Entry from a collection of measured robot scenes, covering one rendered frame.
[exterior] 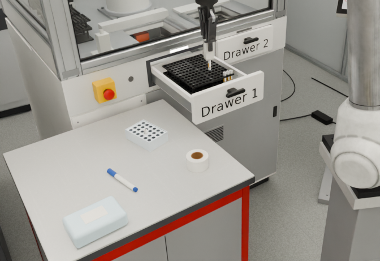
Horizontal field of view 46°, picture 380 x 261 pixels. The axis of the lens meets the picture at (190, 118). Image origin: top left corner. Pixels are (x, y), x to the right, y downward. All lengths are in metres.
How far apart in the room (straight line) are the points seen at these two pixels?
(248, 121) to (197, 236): 0.89
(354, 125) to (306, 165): 1.57
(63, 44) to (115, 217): 0.63
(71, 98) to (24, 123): 1.73
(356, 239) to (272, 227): 0.82
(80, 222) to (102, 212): 0.06
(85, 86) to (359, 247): 1.06
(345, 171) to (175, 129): 0.67
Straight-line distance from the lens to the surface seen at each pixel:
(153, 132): 1.50
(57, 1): 1.51
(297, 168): 2.62
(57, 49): 1.55
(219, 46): 1.82
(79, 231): 1.19
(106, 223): 1.19
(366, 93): 1.09
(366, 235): 1.51
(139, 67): 1.69
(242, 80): 1.52
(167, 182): 1.34
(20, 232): 2.46
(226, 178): 1.34
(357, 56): 1.06
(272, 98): 2.17
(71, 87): 1.61
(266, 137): 2.27
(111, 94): 1.59
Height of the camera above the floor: 1.62
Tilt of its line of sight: 32 degrees down
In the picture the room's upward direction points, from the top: 4 degrees counter-clockwise
